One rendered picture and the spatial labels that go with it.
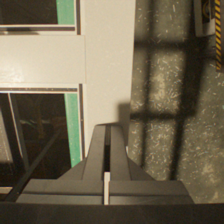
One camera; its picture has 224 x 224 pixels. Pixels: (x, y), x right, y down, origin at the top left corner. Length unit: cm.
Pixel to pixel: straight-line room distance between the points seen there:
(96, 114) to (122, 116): 3
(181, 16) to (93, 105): 110
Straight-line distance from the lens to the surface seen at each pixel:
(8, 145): 68
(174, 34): 117
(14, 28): 24
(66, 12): 23
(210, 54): 111
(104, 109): 15
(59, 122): 116
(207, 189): 177
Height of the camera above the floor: 108
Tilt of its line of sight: 73 degrees down
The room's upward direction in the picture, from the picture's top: 178 degrees clockwise
